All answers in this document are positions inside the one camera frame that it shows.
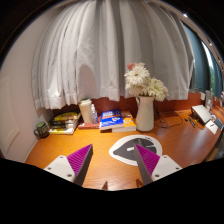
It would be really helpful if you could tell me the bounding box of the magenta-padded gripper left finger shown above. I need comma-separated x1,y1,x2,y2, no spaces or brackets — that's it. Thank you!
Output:
43,143,95,187

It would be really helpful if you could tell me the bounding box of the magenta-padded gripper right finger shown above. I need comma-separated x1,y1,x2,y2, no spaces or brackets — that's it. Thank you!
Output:
132,143,184,187

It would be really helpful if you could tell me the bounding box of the white and grey mouse pad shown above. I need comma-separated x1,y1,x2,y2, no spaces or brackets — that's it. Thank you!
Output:
108,134,164,167

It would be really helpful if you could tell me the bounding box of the dark book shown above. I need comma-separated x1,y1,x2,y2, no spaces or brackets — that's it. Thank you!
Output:
49,119,79,127
49,122,78,130

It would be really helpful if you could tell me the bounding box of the dark mug with green inside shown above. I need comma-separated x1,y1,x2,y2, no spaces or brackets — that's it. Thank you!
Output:
33,121,50,139

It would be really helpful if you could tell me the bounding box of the red book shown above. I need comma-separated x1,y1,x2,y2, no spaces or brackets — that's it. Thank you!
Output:
77,121,101,130

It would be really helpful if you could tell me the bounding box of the yellow and black book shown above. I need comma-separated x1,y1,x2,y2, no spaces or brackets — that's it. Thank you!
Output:
52,111,79,123

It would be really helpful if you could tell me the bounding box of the thick white book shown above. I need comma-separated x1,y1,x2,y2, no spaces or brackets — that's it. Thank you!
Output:
111,125,137,133

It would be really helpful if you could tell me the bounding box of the white ceramic vase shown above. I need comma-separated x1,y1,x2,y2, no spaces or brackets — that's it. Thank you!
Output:
134,95,156,132

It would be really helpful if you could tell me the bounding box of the orange book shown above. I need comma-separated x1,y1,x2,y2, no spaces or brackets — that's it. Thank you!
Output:
120,110,137,128

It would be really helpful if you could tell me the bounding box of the cream tumbler with lid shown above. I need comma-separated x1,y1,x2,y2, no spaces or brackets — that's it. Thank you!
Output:
78,98,94,124

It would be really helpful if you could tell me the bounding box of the small clear plastic bottle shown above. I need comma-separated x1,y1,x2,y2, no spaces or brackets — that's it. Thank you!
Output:
90,103,99,125

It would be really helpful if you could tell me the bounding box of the white flat device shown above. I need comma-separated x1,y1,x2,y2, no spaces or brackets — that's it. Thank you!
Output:
190,104,213,125

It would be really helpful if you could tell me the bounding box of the blue book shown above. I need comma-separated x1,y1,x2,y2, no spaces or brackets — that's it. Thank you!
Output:
98,109,125,131

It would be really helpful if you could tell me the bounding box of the white flower bunch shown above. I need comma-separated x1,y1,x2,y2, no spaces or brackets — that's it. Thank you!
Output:
124,61,169,103

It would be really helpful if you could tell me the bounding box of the dark teal curtain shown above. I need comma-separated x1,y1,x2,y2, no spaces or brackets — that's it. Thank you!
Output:
181,23,224,99

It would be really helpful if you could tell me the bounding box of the white pleated curtain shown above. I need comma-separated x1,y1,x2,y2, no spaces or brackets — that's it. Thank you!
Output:
31,0,195,111

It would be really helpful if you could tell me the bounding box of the black cable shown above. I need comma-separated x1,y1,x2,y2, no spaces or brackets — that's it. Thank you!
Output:
153,111,188,129

